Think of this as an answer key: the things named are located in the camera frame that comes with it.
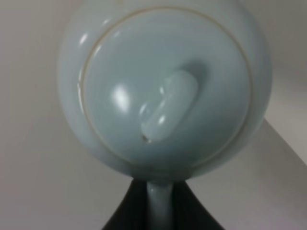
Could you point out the light blue porcelain teapot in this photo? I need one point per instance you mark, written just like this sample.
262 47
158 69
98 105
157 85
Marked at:
163 90

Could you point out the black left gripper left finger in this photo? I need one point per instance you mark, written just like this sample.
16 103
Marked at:
132 211

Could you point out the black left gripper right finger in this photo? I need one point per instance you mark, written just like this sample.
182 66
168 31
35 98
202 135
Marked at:
188 212

